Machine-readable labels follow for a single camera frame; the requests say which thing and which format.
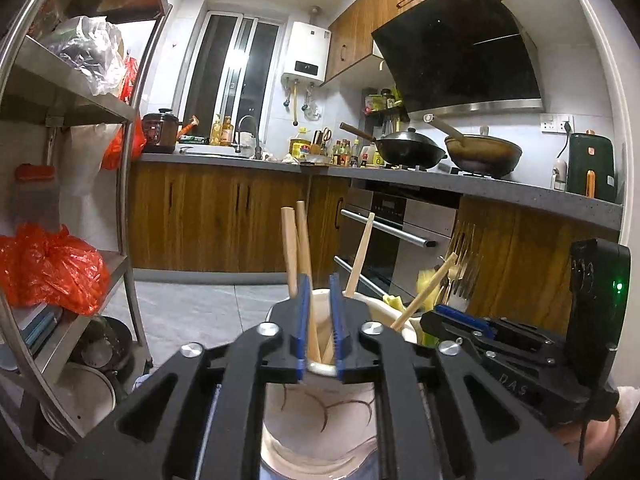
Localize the white bowl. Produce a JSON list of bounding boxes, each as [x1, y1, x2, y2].
[[40, 362, 117, 436]]

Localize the green air fryer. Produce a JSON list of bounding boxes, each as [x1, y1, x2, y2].
[[566, 131, 617, 204]]

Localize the steel pot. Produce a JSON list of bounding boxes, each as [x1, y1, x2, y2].
[[70, 315, 136, 391]]

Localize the kitchen window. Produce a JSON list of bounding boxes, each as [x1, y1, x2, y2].
[[177, 10, 286, 136]]

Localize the brown frying pan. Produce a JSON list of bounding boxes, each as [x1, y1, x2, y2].
[[424, 114, 523, 177]]

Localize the grey kitchen countertop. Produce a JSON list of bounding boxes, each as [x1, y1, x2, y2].
[[137, 150, 626, 233]]

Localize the white floral ceramic utensil holder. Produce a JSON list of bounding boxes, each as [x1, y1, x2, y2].
[[260, 287, 432, 466]]

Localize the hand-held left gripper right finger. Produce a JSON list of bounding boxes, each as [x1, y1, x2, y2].
[[329, 274, 586, 480]]

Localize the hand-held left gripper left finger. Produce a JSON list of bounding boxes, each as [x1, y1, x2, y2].
[[55, 274, 312, 480]]

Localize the cluster of condiment bottles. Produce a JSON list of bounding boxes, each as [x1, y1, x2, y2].
[[287, 127, 386, 168]]

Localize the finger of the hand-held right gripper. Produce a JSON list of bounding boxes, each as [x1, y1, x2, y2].
[[419, 311, 591, 411], [434, 304, 568, 356]]

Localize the wooden wall cabinets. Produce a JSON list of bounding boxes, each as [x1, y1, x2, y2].
[[320, 0, 566, 86]]

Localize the large orange plastic bag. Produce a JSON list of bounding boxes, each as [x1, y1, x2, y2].
[[0, 222, 111, 316]]

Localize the wooden base cabinets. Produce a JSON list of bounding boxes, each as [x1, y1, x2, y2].
[[127, 162, 621, 341]]

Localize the white ceramic holder tray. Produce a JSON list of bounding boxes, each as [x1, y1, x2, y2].
[[260, 432, 377, 477]]

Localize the black wok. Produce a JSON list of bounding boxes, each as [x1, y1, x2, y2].
[[340, 121, 448, 170]]

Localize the white water heater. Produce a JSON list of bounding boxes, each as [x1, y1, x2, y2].
[[280, 21, 332, 86]]

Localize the steel kitchen faucet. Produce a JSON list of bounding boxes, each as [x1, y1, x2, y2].
[[235, 115, 263, 161]]

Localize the steel shelf rack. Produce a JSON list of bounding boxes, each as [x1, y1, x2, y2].
[[0, 0, 173, 456]]

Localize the wall rack with jars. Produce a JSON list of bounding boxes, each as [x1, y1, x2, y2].
[[362, 87, 411, 126]]

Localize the white hanging plastic bag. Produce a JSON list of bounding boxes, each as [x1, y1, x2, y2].
[[70, 122, 123, 196]]

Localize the red-lidded storage container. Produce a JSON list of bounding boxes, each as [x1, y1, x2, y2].
[[14, 162, 56, 231]]

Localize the white wall socket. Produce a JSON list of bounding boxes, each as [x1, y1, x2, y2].
[[540, 114, 576, 135]]

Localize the person's right hand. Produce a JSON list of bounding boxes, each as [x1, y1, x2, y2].
[[550, 385, 632, 468]]

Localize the black range hood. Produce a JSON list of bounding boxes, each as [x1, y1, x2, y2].
[[371, 0, 546, 116]]

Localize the built-in steel oven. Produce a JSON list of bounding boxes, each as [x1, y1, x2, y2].
[[332, 182, 461, 306]]

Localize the dark red pressure cooker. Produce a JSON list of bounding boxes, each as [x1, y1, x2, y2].
[[141, 107, 181, 154]]

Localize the clear crumpled plastic bag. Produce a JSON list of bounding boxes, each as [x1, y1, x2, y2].
[[42, 15, 126, 96]]

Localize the hanging orange plastic bag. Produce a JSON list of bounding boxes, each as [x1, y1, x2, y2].
[[100, 55, 146, 171]]

